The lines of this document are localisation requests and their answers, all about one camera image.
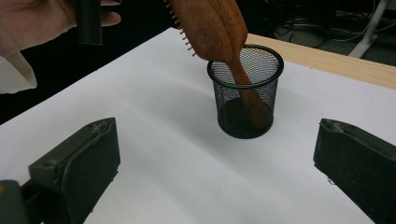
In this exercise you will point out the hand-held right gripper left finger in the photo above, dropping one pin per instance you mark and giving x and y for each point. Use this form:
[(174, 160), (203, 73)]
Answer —
[(84, 165)]

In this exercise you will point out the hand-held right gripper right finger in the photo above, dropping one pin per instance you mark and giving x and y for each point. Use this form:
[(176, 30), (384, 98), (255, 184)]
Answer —
[(361, 168)]

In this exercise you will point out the black mesh cup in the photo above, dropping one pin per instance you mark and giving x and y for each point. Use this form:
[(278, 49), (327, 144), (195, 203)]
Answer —
[(224, 102)]

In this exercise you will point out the white table sheet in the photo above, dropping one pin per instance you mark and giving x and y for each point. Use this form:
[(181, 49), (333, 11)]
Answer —
[(171, 155)]

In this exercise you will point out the white-legged desk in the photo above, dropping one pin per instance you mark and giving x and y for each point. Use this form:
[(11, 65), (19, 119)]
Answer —
[(369, 34)]

